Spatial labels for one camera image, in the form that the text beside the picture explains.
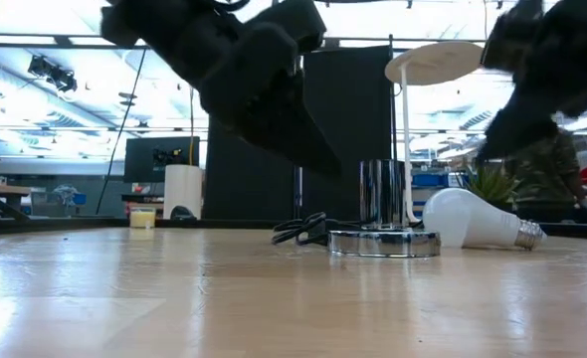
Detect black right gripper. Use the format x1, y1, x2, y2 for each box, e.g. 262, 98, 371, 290
474, 29, 587, 164

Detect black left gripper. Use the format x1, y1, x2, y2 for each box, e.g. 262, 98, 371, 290
193, 0, 343, 179

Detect white lightbulb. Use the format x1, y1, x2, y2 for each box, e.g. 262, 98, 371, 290
421, 187, 548, 252

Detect chrome lamp base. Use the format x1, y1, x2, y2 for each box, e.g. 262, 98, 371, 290
326, 158, 443, 260

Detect person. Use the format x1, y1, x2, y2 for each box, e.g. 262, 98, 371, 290
502, 126, 587, 225

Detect potted succulent plant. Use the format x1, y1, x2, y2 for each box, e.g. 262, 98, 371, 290
458, 162, 522, 213

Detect black partition panel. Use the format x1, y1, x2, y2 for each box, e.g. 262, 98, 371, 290
299, 44, 395, 223
202, 116, 300, 222

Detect blue storage bins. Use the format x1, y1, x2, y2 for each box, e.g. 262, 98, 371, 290
411, 171, 462, 219

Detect white tripod stand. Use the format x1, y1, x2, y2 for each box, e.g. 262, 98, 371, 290
383, 40, 485, 224

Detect white cylindrical bin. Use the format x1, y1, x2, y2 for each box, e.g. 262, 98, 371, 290
162, 164, 204, 222

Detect black dome object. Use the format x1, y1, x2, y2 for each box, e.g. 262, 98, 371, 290
169, 204, 198, 222

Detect black monitor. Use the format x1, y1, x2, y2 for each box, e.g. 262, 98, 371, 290
122, 134, 203, 183

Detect yellow candle jar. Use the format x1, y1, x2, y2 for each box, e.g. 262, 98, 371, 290
128, 205, 157, 231

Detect background wooden table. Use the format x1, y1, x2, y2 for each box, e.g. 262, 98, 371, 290
0, 182, 32, 224

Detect black power cord with plug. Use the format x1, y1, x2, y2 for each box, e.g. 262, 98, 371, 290
271, 211, 364, 248

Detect black hanging cable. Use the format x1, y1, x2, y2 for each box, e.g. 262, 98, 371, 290
95, 47, 148, 216

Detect black ceiling-mounted camera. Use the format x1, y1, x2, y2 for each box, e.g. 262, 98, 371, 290
26, 53, 80, 94

